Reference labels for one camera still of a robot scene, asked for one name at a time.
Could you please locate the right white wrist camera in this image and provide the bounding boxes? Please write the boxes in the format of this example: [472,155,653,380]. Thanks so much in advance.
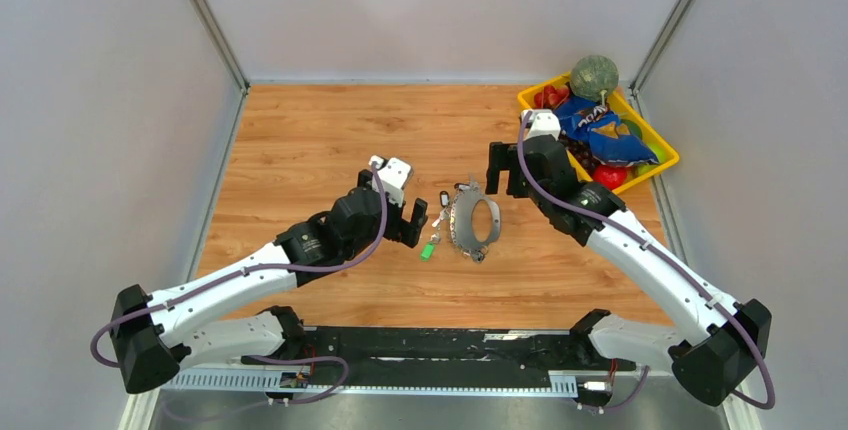
[520,109,561,140]

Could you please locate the red apple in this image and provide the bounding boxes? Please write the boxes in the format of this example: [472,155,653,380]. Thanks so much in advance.
[592,165,630,190]

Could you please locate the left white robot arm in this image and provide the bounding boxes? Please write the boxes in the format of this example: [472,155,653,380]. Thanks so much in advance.
[90,156,427,394]

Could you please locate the green fruit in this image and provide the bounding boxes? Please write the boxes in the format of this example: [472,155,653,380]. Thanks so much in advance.
[634,143,668,177]

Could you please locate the white slotted cable duct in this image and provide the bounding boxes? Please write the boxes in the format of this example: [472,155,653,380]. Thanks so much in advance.
[163,368,580,398]

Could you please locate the green key tag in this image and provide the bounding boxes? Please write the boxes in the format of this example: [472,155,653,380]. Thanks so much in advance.
[420,242,435,261]

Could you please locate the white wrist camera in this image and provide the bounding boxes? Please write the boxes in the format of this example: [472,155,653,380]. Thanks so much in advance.
[520,109,561,140]
[369,155,414,207]

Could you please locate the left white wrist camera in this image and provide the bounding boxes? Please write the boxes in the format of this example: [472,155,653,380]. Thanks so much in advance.
[369,155,414,207]

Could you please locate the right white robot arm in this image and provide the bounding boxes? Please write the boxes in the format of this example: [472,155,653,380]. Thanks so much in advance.
[485,135,776,410]

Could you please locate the blue snack bag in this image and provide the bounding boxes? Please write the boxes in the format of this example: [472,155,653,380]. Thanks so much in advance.
[553,97,657,167]

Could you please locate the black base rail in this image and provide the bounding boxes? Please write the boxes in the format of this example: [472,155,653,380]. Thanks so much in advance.
[270,324,636,389]

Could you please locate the strawberries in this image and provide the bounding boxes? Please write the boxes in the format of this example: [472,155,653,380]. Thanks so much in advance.
[533,85,571,110]

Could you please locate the yellow plastic tray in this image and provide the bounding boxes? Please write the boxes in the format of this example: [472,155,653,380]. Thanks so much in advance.
[517,72,680,195]

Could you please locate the green melon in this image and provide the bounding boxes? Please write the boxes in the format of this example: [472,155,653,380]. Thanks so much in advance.
[570,55,620,102]

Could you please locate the dark grapes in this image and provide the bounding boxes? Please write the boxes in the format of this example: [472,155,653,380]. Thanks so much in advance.
[560,135,600,175]

